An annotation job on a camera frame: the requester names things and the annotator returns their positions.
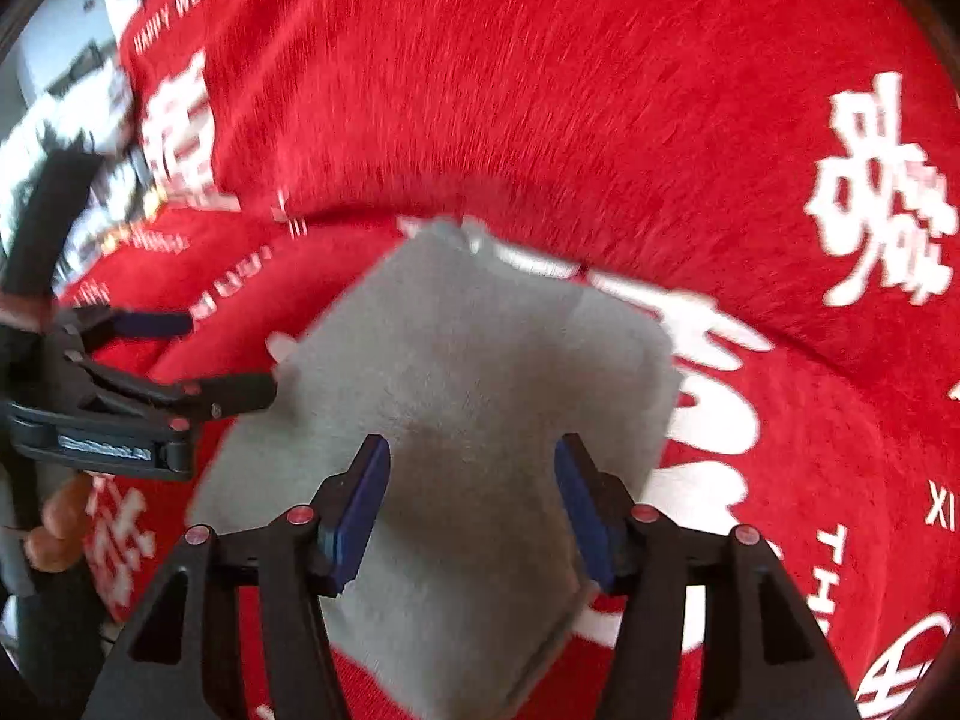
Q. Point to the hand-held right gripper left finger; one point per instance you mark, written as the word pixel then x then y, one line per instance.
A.
pixel 356 517

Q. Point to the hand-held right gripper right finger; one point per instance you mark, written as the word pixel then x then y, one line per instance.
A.
pixel 589 517

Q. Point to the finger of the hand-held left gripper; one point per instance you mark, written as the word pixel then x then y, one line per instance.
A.
pixel 225 392
pixel 150 324

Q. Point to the grey knit sweater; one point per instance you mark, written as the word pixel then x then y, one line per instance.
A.
pixel 465 360

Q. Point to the person's left hand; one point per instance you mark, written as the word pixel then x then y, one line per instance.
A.
pixel 60 525

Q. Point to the black curved bar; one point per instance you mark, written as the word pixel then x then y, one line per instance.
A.
pixel 49 217

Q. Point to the red printed blanket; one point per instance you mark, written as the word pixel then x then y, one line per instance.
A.
pixel 600 90

